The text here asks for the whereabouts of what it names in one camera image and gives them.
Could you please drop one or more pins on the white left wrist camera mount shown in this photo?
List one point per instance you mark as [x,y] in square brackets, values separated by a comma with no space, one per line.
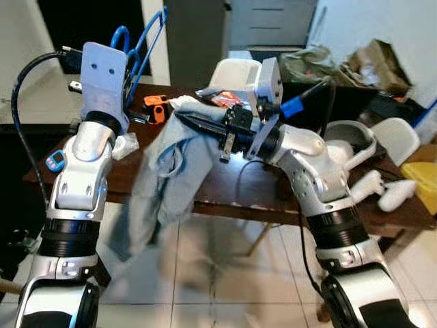
[102,75]

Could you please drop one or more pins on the red orange packet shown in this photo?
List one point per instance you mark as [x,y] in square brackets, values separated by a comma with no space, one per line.
[222,99]

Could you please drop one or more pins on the yellow box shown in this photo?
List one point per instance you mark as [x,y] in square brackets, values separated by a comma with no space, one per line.
[423,184]

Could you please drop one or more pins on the green camouflage bag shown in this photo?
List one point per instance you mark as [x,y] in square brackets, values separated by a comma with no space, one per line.
[307,65]

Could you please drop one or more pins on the small blue white device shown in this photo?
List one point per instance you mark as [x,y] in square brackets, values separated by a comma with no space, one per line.
[56,162]

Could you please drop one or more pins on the white VR controller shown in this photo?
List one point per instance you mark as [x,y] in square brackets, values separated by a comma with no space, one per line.
[396,197]
[369,183]

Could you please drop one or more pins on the blue plastic hanger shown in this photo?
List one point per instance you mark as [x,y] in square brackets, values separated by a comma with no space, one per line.
[120,29]

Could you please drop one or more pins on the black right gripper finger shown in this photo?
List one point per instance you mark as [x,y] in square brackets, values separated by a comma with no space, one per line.
[208,126]

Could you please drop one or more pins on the white VR headset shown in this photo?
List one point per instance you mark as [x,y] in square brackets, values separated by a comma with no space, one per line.
[338,154]

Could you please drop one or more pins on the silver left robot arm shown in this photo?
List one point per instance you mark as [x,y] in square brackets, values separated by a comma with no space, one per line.
[78,178]

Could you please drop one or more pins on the dark brown wooden table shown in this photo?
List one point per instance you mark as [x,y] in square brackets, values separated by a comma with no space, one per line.
[225,188]

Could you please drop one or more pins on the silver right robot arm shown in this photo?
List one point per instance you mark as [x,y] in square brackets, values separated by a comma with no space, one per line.
[321,178]

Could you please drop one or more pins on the brown paper bag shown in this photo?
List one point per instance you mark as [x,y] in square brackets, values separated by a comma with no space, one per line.
[375,65]

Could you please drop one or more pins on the grey metal cabinet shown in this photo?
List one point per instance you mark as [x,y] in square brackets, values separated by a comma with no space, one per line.
[273,24]

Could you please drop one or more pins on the black case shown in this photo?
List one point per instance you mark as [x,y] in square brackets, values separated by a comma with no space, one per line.
[355,106]

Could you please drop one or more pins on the white plastic shell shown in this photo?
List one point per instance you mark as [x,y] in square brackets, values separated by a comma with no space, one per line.
[399,137]

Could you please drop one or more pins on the orange plastic clip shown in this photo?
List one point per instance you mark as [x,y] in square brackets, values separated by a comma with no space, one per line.
[158,109]

